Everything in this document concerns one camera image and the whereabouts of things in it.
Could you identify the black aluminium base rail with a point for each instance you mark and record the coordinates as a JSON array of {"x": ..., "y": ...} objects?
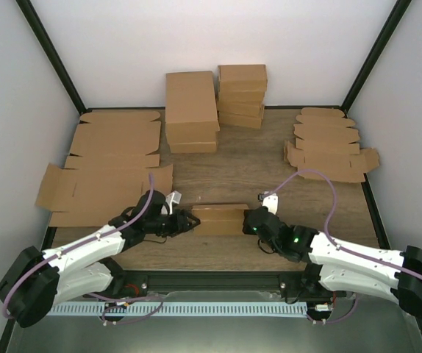
[{"x": 288, "y": 284}]

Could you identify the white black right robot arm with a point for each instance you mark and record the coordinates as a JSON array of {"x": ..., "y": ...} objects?
[{"x": 343, "y": 266}]

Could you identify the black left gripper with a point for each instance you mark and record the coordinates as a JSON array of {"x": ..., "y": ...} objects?
[{"x": 181, "y": 224}]

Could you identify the large flat cardboard blank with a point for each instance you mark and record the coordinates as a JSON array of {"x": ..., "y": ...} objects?
[
  {"x": 88, "y": 198},
  {"x": 117, "y": 132}
]

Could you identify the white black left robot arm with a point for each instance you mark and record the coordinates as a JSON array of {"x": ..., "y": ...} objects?
[{"x": 39, "y": 280}]

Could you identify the small folded box stack top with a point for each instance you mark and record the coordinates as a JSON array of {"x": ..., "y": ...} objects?
[{"x": 243, "y": 77}]

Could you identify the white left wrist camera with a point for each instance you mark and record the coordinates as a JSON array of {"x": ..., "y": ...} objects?
[{"x": 171, "y": 200}]

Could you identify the stack of small flat blanks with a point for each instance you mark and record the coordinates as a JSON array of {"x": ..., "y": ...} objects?
[{"x": 327, "y": 141}]

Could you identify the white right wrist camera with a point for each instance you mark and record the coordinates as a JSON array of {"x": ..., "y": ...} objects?
[{"x": 269, "y": 200}]

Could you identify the large flat cardboard blank front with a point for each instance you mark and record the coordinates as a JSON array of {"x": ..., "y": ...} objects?
[{"x": 88, "y": 198}]

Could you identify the black frame post left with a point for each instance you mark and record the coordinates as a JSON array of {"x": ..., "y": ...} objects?
[{"x": 42, "y": 36}]

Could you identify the light blue slotted cable duct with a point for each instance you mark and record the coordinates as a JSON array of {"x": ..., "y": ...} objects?
[{"x": 185, "y": 309}]

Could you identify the large flat cardboard blank rear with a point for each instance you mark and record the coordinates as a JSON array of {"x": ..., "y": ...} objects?
[{"x": 117, "y": 132}]

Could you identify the large folded cardboard box bottom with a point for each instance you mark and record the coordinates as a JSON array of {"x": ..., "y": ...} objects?
[{"x": 193, "y": 148}]

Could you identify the small brown cardboard box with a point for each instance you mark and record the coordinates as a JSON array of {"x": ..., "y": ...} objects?
[{"x": 219, "y": 219}]

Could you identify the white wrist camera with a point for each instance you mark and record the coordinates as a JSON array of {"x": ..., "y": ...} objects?
[
  {"x": 171, "y": 200},
  {"x": 269, "y": 200}
]

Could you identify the black frame post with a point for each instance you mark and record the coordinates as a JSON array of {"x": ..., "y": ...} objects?
[
  {"x": 42, "y": 36},
  {"x": 379, "y": 45}
]

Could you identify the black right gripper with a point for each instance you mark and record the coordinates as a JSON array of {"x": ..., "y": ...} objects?
[{"x": 247, "y": 229}]

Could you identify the large folded cardboard box top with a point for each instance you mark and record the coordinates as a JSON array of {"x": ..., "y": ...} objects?
[{"x": 190, "y": 107}]

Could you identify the small folded box bottom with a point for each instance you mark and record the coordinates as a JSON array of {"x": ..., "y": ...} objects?
[{"x": 240, "y": 120}]

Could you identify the black frame post right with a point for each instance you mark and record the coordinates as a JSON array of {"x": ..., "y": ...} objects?
[{"x": 379, "y": 45}]

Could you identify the large folded cardboard box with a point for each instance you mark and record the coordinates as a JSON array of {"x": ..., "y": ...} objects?
[
  {"x": 190, "y": 107},
  {"x": 193, "y": 148}
]

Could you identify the clear acrylic cover plate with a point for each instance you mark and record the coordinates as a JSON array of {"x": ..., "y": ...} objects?
[{"x": 375, "y": 326}]

